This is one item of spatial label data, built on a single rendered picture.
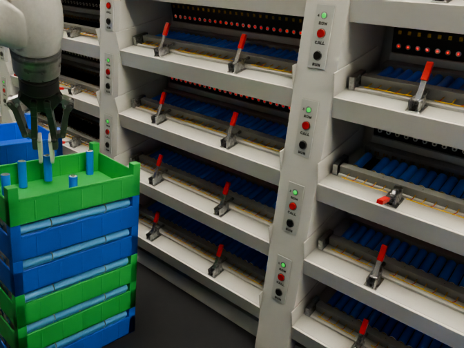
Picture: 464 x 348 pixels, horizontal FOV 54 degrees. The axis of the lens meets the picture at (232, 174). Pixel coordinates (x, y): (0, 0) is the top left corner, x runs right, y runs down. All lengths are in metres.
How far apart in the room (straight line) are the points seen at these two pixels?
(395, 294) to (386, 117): 0.37
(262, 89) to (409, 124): 0.34
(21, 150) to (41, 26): 0.51
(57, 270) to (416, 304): 0.75
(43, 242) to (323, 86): 0.66
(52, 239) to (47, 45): 0.40
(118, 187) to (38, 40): 0.36
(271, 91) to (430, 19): 0.35
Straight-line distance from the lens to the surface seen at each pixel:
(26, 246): 1.01
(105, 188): 1.04
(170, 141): 1.28
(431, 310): 1.01
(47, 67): 0.93
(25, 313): 1.09
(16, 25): 0.88
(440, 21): 0.88
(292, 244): 1.07
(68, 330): 1.18
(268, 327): 1.22
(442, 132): 0.88
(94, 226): 1.07
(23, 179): 1.13
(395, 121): 0.90
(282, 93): 1.01
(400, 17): 0.90
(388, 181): 0.97
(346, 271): 1.05
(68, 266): 1.08
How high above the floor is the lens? 0.84
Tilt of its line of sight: 20 degrees down
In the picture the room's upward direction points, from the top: 6 degrees clockwise
